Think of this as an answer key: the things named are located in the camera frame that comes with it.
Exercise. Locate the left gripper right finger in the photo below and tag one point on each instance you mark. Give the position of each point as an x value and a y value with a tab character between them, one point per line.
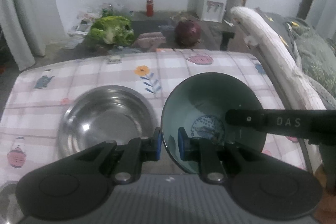
204	152

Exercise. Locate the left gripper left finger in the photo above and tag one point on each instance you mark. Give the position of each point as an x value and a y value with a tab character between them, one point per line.
135	153

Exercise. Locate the small steel bowl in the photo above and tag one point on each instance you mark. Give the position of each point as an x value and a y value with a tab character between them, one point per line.
109	112

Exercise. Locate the green ceramic bowl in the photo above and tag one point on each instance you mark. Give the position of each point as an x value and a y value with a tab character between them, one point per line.
199	104

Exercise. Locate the white padded chair back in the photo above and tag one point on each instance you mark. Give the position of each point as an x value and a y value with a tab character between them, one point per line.
294	85

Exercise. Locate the grey green blanket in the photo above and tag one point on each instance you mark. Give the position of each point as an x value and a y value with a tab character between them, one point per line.
314	55

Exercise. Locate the raw meat piece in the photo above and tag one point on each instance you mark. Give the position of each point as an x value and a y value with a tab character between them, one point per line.
149	42

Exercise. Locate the checked patterned tablecloth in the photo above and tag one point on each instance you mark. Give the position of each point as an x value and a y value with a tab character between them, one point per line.
60	109

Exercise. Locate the green lettuce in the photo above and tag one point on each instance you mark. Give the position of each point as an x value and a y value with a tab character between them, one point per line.
112	30

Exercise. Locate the red onion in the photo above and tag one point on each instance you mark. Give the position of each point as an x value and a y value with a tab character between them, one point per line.
187	33

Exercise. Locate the red bottle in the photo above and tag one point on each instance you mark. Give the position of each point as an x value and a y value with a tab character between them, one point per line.
149	8

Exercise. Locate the white water dispenser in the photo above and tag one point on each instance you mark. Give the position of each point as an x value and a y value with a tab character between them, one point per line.
211	10

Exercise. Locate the grey curtain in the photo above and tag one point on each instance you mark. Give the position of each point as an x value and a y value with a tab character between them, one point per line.
22	32

